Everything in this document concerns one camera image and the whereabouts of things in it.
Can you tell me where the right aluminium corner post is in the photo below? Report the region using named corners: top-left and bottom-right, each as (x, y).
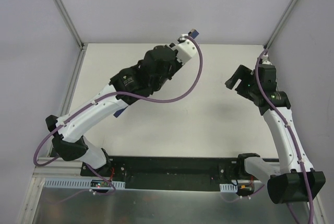
top-left (263, 0), bottom-right (300, 49)

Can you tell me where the blue wooden picture frame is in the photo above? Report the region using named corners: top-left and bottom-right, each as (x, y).
top-left (113, 27), bottom-right (201, 118)

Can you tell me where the left aluminium corner post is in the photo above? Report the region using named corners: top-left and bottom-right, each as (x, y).
top-left (53, 0), bottom-right (84, 50)

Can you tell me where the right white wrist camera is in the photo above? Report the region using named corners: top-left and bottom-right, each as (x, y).
top-left (261, 53), bottom-right (272, 65)

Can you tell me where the white cable duct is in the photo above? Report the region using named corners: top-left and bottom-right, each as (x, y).
top-left (219, 184), bottom-right (238, 193)
top-left (44, 178), bottom-right (113, 190)

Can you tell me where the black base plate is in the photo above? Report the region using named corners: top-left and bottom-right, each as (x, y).
top-left (97, 156), bottom-right (256, 192)

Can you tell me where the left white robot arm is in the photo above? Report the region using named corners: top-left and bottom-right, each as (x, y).
top-left (46, 45), bottom-right (191, 176)

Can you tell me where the aluminium front rail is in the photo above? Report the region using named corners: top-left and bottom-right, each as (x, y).
top-left (19, 157), bottom-right (309, 223)

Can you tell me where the right white cable duct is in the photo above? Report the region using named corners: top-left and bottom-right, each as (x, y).
top-left (219, 184), bottom-right (238, 193)

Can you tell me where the aluminium corner post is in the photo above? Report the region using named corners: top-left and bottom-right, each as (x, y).
top-left (263, 0), bottom-right (300, 49)
top-left (53, 0), bottom-right (84, 50)

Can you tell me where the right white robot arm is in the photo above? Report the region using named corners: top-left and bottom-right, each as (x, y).
top-left (225, 62), bottom-right (326, 204)

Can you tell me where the left white cable duct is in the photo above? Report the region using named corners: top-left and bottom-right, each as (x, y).
top-left (44, 178), bottom-right (113, 190)

